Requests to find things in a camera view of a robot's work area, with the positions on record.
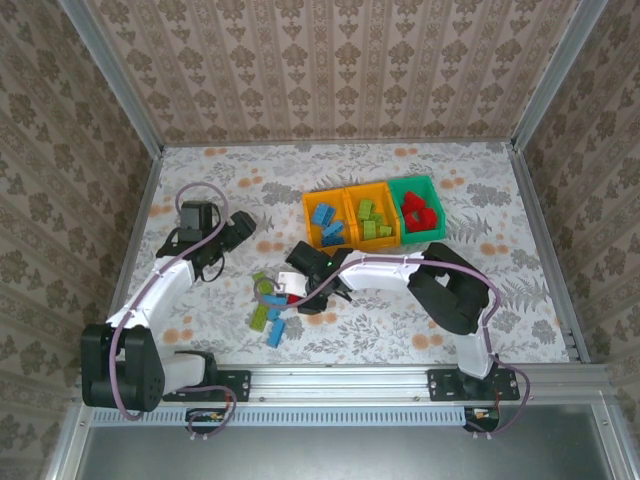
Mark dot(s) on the long red lego brick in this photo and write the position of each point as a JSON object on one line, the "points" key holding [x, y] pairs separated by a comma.
{"points": [[295, 300]]}

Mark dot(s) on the blue lego brick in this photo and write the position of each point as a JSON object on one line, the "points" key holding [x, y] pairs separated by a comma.
{"points": [[332, 240], [276, 333], [275, 300], [323, 214], [334, 229], [274, 314]]}

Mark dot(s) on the small green lego brick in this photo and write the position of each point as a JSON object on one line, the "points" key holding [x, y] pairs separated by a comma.
{"points": [[385, 231]]}

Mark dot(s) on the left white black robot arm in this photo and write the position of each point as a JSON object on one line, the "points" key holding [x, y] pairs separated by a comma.
{"points": [[165, 290]]}

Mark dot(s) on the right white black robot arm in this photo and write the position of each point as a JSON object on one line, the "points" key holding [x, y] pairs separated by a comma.
{"points": [[380, 272]]}

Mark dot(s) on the yellow plastic bin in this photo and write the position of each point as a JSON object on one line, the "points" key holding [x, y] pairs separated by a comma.
{"points": [[387, 197], [310, 232]]}

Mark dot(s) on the green plastic bin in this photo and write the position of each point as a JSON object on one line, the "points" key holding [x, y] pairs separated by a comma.
{"points": [[400, 187]]}

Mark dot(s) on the grey metal panel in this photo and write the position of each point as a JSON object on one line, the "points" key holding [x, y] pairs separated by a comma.
{"points": [[340, 455]]}

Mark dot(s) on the black connector box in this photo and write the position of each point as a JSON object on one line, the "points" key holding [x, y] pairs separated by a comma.
{"points": [[482, 416]]}

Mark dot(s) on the aluminium table edge rail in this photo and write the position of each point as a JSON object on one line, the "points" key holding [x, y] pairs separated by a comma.
{"points": [[340, 382]]}

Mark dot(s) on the aluminium side rail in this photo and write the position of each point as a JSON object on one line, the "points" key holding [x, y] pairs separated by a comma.
{"points": [[132, 250], [529, 200]]}

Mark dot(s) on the aluminium frame post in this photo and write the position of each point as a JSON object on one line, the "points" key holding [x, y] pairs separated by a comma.
{"points": [[116, 75], [556, 75]]}

